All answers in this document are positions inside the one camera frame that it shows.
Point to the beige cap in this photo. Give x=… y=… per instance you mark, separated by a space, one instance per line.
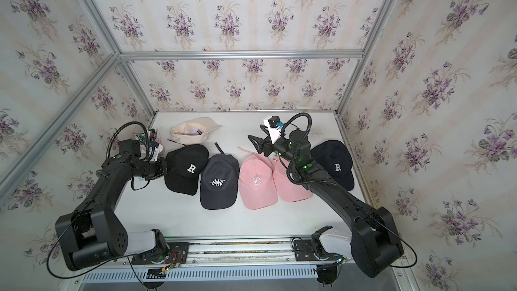
x=195 y=131

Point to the dark grey baseball cap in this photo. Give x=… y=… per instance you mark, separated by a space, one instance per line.
x=219 y=181

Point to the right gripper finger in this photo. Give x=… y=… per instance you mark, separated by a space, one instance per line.
x=265 y=129
x=257 y=142

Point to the pink cap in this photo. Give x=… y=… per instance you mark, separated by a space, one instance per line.
x=255 y=183
x=287 y=191

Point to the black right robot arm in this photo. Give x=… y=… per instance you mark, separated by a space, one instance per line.
x=325 y=170

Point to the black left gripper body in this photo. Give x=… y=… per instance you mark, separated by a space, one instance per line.
x=153 y=169

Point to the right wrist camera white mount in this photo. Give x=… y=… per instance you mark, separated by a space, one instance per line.
x=274 y=128

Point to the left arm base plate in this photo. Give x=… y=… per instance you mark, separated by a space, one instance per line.
x=176 y=254

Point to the black cap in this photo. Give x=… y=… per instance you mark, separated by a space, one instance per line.
x=336 y=159
x=184 y=167

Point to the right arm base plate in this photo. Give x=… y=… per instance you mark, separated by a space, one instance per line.
x=306 y=250

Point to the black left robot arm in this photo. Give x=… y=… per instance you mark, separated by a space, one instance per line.
x=92 y=233

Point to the aluminium rail frame front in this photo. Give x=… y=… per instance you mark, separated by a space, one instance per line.
x=231 y=263

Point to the pink pen cup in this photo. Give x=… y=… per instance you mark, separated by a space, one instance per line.
x=155 y=146

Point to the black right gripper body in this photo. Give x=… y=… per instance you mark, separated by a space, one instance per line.
x=281 y=148

